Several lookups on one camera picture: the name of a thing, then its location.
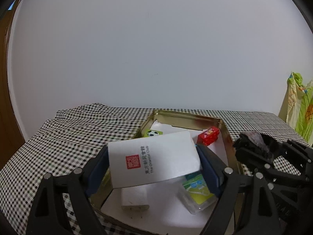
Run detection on green card case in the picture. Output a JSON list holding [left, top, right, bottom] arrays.
[[178, 173, 218, 214]]

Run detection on black and grey object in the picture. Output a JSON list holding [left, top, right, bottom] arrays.
[[233, 131, 272, 162]]

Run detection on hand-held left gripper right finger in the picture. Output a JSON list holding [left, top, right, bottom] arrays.
[[196, 144, 280, 235]]

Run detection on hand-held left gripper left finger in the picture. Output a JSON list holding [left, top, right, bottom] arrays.
[[28, 145, 110, 235]]

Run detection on red toy brick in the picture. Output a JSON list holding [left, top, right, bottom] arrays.
[[198, 127, 220, 146]]

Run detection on white paper sheet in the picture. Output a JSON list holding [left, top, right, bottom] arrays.
[[101, 120, 229, 230]]

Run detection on pineapple print cloth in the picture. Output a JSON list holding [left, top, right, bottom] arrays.
[[279, 72, 313, 147]]

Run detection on white box with red label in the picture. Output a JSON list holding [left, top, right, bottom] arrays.
[[108, 130, 202, 189]]

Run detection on green soccer toy brick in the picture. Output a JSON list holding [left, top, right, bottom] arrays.
[[146, 129, 164, 138]]

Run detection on white block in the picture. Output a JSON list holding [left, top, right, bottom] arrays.
[[121, 185, 150, 211]]

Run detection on brown wooden door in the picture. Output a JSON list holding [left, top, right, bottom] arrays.
[[0, 0, 26, 169]]

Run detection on checked tablecloth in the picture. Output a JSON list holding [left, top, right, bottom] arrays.
[[0, 103, 313, 235]]

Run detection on gold metal tray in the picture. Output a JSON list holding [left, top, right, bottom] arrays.
[[89, 109, 242, 235]]

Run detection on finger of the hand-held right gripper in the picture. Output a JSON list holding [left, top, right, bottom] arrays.
[[235, 147, 304, 184], [266, 137, 313, 174]]

